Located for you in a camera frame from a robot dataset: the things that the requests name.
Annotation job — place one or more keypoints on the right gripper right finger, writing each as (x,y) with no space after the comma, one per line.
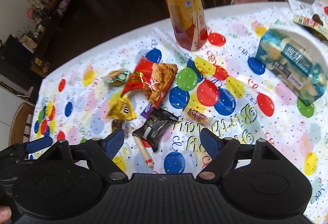
(223,156)

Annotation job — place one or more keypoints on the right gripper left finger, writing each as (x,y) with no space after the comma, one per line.
(101,153)

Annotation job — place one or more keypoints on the burger gummy packet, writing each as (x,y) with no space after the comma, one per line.
(117,77)

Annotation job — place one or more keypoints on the person's left hand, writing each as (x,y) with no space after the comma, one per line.
(5,214)

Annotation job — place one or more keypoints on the sausage stick snack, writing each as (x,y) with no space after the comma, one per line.
(142,149)

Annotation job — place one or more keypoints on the yellow candy packet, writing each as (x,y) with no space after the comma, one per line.
(120,108)

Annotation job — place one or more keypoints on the small beige candy wrapper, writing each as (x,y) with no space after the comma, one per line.
(194,115)

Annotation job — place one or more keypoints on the purple candy wrapper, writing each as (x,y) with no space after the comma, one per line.
(147,111)

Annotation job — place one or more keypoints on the black snack packet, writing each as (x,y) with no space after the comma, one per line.
(155,126)

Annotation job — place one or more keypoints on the wooden chair left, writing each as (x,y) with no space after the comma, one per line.
(21,129)

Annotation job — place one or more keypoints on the balloon pattern tablecloth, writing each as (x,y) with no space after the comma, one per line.
(221,80)

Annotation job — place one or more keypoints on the red chip bag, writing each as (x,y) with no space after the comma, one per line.
(154,79)

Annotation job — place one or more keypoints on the teal tissue pack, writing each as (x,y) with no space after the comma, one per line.
(293,65)

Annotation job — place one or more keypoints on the dark cabinet with clutter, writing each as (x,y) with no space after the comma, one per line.
(26,53)

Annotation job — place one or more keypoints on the orange juice bottle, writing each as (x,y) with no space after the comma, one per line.
(188,22)

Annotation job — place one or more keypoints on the white plate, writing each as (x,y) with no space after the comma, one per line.
(303,38)

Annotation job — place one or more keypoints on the white chocolate snack bag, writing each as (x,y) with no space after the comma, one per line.
(313,16)

